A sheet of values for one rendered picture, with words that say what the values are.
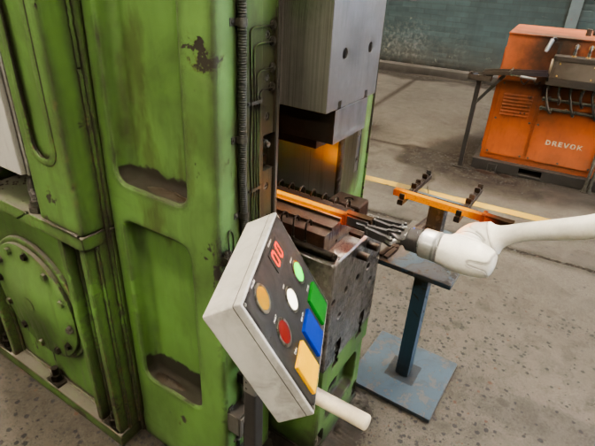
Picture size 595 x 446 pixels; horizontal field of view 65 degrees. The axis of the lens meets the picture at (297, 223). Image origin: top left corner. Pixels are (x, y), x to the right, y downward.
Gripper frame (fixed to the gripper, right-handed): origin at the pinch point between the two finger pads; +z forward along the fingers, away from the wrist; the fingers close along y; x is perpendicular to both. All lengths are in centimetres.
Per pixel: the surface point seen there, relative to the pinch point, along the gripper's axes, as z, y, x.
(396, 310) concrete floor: 8, 89, -100
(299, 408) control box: -22, -69, -2
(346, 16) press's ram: 5, -11, 60
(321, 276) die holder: 3.1, -15.9, -13.3
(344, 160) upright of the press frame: 19.1, 25.6, 7.7
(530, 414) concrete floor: -69, 57, -100
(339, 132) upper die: 5.1, -8.9, 30.2
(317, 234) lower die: 7.7, -12.3, -1.6
